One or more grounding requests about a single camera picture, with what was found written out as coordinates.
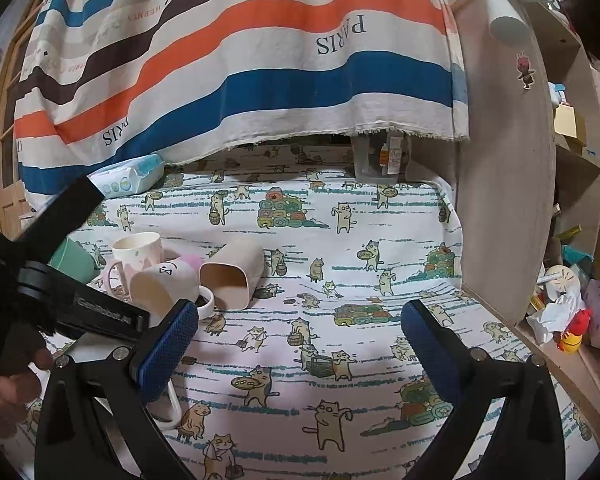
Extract white plastic bag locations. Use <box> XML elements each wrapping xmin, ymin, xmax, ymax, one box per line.
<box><xmin>525</xmin><ymin>290</ymin><xmax>581</xmax><ymax>346</ymax></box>

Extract white mug with pink handle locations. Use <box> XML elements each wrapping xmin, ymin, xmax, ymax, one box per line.
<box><xmin>102</xmin><ymin>231</ymin><xmax>163</xmax><ymax>306</ymax></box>

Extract cardboard box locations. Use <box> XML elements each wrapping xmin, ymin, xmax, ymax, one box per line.
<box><xmin>552</xmin><ymin>102</ymin><xmax>588</xmax><ymax>141</ymax></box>

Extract cat print tablecloth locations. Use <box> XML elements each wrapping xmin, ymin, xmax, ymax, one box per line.
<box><xmin>0</xmin><ymin>142</ymin><xmax>600</xmax><ymax>480</ymax></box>

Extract pink cup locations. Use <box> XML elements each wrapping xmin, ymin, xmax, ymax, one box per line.
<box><xmin>177</xmin><ymin>254</ymin><xmax>204</xmax><ymax>281</ymax></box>

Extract white cup with face print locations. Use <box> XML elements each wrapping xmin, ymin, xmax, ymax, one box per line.
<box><xmin>130</xmin><ymin>255</ymin><xmax>216</xmax><ymax>328</ymax></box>

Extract person's left hand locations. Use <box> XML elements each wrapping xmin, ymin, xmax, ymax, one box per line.
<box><xmin>0</xmin><ymin>347</ymin><xmax>56</xmax><ymax>431</ymax></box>

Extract wet wipes pack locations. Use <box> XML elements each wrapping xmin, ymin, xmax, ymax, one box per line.
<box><xmin>87</xmin><ymin>154</ymin><xmax>166</xmax><ymax>197</ymax></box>

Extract wooden shelf unit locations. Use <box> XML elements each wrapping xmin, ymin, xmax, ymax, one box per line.
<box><xmin>450</xmin><ymin>0</ymin><xmax>600</xmax><ymax>441</ymax></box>

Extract red and yellow toy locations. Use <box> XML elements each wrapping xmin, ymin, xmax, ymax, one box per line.
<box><xmin>557</xmin><ymin>307</ymin><xmax>593</xmax><ymax>356</ymax></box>

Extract white desk lamp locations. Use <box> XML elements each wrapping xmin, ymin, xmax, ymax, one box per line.
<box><xmin>475</xmin><ymin>0</ymin><xmax>531</xmax><ymax>43</ymax></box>

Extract beige square cup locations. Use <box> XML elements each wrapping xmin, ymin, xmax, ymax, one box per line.
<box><xmin>199</xmin><ymin>237</ymin><xmax>267</xmax><ymax>309</ymax></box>

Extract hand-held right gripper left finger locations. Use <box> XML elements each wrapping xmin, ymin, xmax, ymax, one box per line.
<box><xmin>34</xmin><ymin>299</ymin><xmax>200</xmax><ymax>480</ymax></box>

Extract green cup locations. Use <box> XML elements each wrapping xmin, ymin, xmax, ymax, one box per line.
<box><xmin>49</xmin><ymin>236</ymin><xmax>98</xmax><ymax>285</ymax></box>

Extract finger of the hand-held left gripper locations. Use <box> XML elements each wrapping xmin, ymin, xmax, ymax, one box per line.
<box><xmin>9</xmin><ymin>175</ymin><xmax>107</xmax><ymax>262</ymax></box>

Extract clear plastic container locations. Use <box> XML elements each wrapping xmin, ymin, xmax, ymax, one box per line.
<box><xmin>352</xmin><ymin>130</ymin><xmax>413</xmax><ymax>186</ymax></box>

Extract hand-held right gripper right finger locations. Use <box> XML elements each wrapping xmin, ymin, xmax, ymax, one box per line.
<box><xmin>400</xmin><ymin>299</ymin><xmax>567</xmax><ymax>480</ymax></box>

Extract striped blanket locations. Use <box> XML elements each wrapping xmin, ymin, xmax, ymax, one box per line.
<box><xmin>12</xmin><ymin>0</ymin><xmax>471</xmax><ymax>196</ymax></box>

